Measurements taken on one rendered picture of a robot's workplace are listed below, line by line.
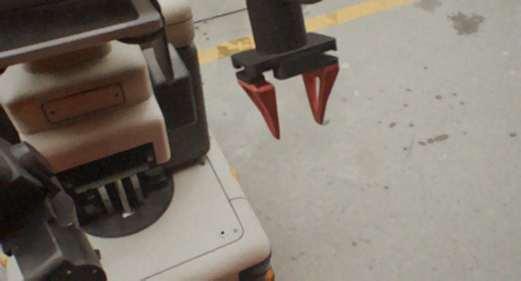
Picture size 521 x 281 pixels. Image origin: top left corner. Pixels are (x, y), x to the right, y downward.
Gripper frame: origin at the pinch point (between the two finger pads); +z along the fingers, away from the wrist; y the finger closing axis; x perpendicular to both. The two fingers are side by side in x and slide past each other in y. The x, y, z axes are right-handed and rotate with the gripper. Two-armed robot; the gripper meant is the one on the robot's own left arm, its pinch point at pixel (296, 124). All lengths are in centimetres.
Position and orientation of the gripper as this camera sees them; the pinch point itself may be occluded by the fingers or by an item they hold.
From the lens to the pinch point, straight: 58.3
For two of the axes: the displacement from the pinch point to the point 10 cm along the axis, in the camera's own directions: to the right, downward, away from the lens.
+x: -3.8, -2.8, 8.8
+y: 9.0, -3.1, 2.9
